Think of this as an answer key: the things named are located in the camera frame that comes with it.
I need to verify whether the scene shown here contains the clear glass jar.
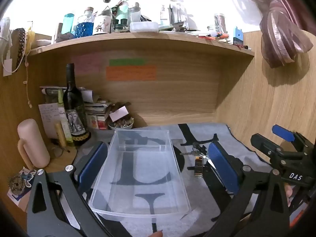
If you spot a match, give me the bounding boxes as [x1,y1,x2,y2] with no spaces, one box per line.
[213,13,227,34]

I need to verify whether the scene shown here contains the beige cylindrical holder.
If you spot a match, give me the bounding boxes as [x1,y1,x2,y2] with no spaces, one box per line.
[17,118,51,170]

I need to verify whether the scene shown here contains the white flat box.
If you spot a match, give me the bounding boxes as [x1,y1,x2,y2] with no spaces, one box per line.
[129,21,159,33]

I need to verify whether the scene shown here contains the glass bottle with blue net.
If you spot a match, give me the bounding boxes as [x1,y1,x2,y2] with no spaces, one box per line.
[76,7,96,39]

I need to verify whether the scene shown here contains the pink curtain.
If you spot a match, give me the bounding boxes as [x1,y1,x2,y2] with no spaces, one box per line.
[223,0,316,69]

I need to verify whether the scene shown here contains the grey mat with black letters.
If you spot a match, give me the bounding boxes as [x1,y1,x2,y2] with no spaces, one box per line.
[74,123,272,237]

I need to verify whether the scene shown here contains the bowl of coloured stones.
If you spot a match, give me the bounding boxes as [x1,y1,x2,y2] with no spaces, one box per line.
[108,118,134,130]

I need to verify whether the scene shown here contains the eyeglasses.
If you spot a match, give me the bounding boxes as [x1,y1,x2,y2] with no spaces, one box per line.
[49,143,71,159]

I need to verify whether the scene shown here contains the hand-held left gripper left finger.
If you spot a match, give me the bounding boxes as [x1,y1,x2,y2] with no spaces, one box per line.
[27,141,109,237]

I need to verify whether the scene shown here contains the white card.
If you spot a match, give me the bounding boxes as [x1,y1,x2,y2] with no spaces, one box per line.
[109,106,129,122]

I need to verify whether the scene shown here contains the pink sticky note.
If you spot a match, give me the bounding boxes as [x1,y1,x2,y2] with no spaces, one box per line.
[71,54,104,76]

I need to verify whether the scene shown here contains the clear plastic storage bin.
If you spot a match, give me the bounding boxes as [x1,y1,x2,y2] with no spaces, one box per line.
[88,128,192,221]

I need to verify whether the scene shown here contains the green sticky note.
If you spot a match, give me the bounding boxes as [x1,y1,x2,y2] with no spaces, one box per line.
[109,58,146,66]

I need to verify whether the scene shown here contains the stack of books and papers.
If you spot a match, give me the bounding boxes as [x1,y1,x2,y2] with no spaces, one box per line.
[84,96,114,130]

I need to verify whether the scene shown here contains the green spray tube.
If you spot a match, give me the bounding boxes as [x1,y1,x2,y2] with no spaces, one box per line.
[57,89,73,142]

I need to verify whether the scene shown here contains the white hanging tag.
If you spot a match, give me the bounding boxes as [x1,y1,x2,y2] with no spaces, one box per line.
[2,58,13,77]

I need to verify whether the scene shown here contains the orange cloth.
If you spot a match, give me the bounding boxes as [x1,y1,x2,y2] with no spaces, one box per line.
[290,202,310,228]

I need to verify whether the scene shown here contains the dark wine bottle elephant label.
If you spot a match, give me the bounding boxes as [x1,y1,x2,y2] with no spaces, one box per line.
[62,63,91,147]

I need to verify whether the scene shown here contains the woven strap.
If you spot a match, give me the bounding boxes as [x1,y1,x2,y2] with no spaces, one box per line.
[14,28,26,70]

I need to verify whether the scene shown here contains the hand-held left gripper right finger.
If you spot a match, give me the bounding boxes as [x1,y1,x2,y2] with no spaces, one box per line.
[208,142,290,237]

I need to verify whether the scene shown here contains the yellow lip balm tube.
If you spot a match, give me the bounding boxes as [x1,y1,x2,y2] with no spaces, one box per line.
[55,123,67,147]

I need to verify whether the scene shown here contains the rolled newspaper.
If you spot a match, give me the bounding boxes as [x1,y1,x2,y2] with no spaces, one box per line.
[39,86,87,97]

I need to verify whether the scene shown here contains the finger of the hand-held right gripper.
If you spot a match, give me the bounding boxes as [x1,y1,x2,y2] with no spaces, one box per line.
[272,124,308,151]
[250,133,285,165]

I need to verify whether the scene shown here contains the clear plastic package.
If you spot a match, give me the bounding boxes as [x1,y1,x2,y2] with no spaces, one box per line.
[168,0,190,29]

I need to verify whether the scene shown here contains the person's right hand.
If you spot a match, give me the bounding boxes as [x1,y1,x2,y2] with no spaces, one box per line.
[284,183,295,207]

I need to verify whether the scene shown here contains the blue box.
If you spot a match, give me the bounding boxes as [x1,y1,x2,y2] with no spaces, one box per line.
[232,26,244,45]

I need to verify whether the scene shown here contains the white label bottle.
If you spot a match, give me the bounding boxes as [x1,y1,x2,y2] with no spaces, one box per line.
[93,6,113,35]

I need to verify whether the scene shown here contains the small brown bottle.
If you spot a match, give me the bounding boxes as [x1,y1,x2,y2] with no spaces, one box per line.
[194,154,204,179]

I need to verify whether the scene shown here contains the cartoon sticker on card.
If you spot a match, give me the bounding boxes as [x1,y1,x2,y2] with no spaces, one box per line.
[7,166,37,206]

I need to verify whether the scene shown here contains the bunch of keys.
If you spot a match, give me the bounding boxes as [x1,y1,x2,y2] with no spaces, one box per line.
[180,133,220,159]

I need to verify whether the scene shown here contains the pale green bottle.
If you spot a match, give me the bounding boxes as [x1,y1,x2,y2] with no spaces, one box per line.
[117,0,130,24]

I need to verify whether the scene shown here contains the handwritten white note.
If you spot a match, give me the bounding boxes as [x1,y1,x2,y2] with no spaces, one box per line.
[38,103,65,140]

